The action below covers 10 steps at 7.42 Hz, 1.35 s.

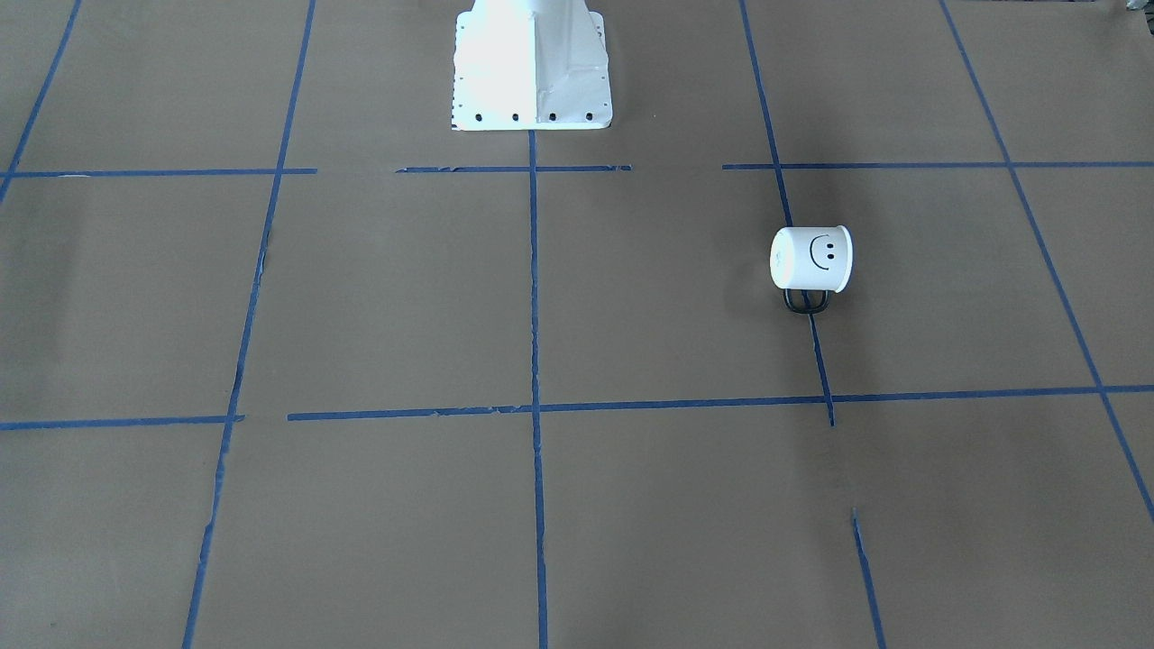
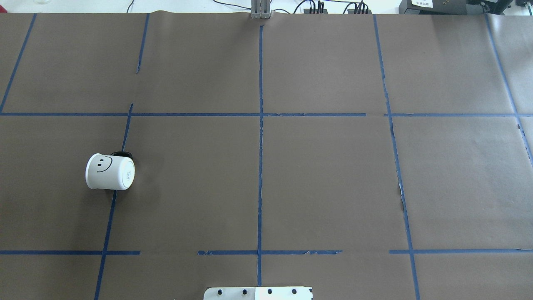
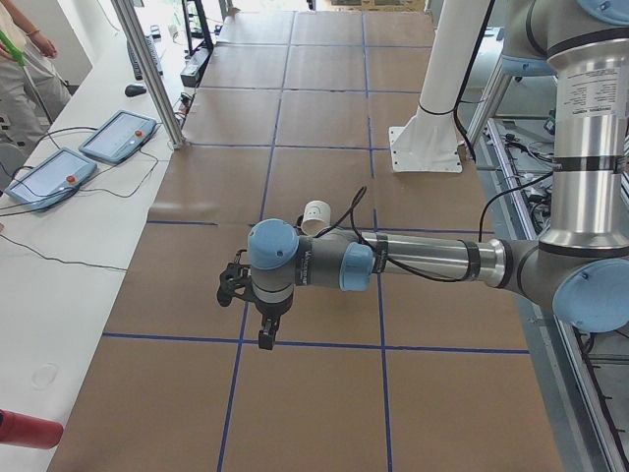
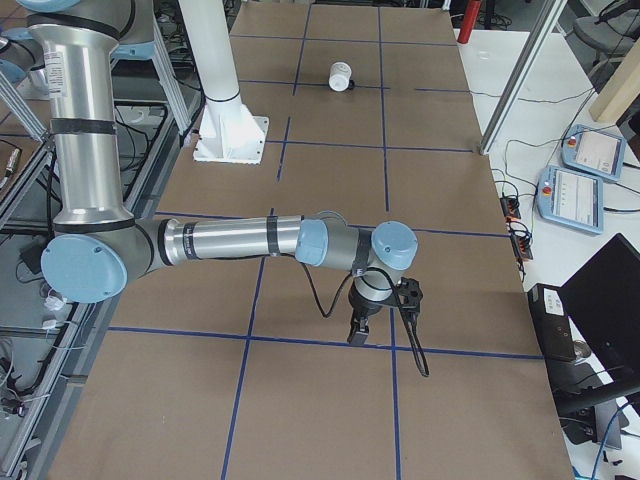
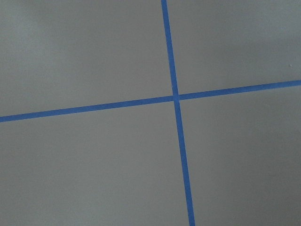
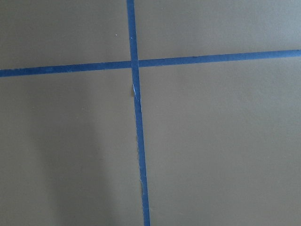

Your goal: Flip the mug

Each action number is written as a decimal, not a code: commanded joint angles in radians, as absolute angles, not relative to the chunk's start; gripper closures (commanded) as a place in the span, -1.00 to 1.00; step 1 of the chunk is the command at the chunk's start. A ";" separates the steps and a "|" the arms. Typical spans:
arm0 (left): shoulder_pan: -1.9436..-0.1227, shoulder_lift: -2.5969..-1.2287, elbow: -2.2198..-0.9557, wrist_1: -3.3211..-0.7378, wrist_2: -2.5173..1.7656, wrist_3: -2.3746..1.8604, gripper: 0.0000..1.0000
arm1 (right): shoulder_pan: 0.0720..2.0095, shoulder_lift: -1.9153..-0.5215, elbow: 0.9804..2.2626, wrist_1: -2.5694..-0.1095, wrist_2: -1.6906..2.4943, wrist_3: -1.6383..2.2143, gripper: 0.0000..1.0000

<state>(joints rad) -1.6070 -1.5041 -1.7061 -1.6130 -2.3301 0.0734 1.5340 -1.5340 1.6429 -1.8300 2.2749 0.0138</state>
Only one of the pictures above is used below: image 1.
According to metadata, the white smiley enamel mug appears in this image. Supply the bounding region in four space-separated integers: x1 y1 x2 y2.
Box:
769 225 855 315

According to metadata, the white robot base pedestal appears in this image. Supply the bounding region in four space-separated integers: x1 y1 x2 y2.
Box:
451 1 614 132

